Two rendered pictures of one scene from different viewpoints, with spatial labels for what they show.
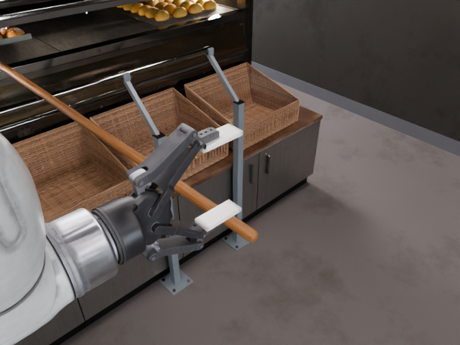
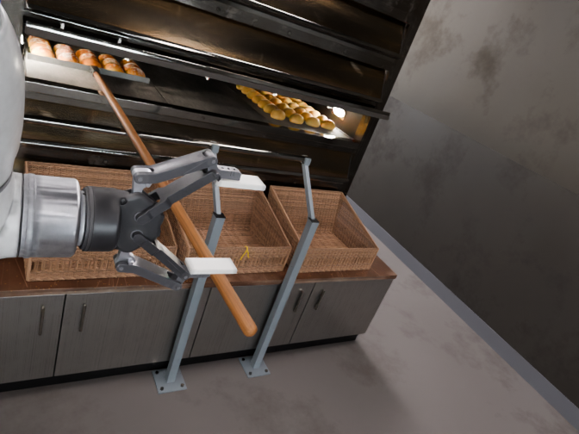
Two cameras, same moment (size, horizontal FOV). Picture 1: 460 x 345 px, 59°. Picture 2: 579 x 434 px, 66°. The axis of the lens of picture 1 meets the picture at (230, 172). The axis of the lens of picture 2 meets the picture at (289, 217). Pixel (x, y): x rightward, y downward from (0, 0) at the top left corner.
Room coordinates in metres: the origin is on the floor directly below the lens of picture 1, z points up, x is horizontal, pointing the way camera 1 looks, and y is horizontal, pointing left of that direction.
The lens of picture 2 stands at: (-0.06, -0.11, 1.77)
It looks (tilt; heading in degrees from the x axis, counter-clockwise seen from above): 24 degrees down; 5
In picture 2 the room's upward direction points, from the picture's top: 21 degrees clockwise
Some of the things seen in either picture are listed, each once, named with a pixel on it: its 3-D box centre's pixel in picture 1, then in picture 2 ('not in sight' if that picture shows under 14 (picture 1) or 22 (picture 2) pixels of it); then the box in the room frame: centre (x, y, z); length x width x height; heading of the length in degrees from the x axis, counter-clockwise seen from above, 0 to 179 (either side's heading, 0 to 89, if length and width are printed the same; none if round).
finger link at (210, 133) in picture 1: (200, 132); (222, 165); (0.45, 0.04, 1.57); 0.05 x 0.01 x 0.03; 132
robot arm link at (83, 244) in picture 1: (81, 250); (52, 216); (0.33, 0.17, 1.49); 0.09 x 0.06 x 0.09; 42
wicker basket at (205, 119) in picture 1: (161, 137); (224, 224); (1.89, 0.37, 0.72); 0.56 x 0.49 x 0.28; 135
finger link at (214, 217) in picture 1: (218, 214); (211, 265); (0.47, 0.02, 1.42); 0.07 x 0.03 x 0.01; 132
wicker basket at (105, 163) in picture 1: (55, 182); (99, 219); (1.49, 0.80, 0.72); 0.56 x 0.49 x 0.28; 135
